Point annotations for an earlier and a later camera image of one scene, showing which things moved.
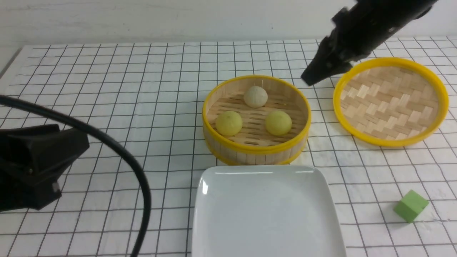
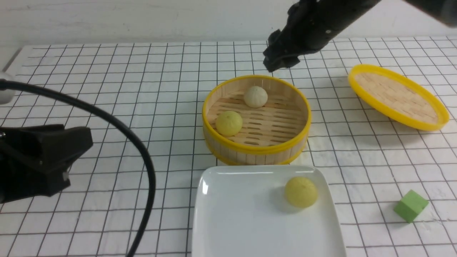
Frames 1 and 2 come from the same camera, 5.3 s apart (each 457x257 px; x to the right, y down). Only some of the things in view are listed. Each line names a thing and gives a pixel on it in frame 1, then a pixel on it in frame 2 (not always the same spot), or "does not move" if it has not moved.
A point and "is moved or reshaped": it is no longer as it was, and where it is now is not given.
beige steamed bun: [255, 97] does not move
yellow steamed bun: [229, 123] does not move
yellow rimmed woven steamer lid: [390, 102] is moved or reshaped
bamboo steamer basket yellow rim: [256, 120] does not move
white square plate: [265, 211] does not move
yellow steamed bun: [278, 122] -> [301, 192]
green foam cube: [411, 205] does not move
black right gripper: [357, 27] -> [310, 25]
